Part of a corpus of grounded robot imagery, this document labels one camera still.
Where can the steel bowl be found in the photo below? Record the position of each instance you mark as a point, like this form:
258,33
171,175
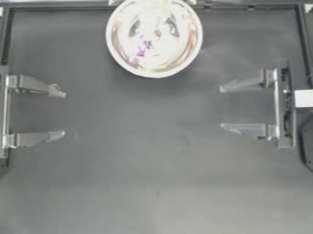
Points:
163,68

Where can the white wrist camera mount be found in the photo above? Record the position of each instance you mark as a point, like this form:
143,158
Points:
305,98

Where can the purple candy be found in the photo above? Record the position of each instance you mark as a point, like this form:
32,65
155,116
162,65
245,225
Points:
140,52

